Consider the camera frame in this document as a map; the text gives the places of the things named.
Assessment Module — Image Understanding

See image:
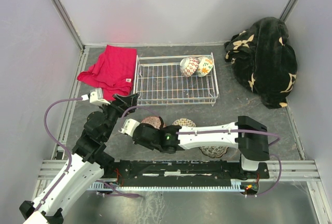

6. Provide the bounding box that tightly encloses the slotted cable duct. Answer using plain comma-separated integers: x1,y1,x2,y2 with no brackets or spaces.
89,179,259,191

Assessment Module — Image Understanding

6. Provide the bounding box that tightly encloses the white wire dish rack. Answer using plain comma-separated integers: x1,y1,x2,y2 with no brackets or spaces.
133,53,219,106

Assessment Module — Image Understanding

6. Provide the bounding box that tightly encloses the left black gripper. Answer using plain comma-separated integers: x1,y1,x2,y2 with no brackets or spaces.
98,93,139,140

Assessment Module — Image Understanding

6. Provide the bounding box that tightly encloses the brown square pattern bowl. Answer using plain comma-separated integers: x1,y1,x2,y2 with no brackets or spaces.
172,118,196,127

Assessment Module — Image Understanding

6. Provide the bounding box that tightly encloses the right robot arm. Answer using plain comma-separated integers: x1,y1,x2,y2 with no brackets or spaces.
121,116,270,178

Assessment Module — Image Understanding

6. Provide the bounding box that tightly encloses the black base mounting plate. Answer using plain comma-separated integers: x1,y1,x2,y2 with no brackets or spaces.
102,160,270,186

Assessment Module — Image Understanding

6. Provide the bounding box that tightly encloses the dark scalloped floral bowl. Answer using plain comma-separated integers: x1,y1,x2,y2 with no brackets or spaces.
199,146,228,158

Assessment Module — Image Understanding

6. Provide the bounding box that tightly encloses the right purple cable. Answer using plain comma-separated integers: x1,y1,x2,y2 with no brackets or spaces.
119,105,167,131

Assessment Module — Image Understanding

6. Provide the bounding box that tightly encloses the orange flower leaf bowl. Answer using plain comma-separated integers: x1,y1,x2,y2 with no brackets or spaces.
196,56,214,77

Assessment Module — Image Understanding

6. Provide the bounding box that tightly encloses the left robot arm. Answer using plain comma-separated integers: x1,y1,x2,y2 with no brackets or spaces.
19,90,138,223

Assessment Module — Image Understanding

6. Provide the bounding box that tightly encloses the red folded cloth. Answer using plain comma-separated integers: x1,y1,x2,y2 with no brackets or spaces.
77,45,137,101

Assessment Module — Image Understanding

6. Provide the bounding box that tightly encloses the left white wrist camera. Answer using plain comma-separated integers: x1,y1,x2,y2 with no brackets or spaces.
89,88,110,106

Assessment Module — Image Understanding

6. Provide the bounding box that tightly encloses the black diamond pattern bowl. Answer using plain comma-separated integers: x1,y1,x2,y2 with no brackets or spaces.
141,116,166,129

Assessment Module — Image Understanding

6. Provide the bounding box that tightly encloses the black floral plush blanket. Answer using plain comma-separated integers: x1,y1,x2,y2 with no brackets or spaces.
224,17,298,109

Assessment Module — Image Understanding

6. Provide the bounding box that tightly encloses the aluminium frame rail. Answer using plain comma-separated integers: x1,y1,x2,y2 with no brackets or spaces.
38,160,321,182

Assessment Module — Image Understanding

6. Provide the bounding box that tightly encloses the red lattice pattern bowl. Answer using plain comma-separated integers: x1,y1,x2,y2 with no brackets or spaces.
179,57,199,77

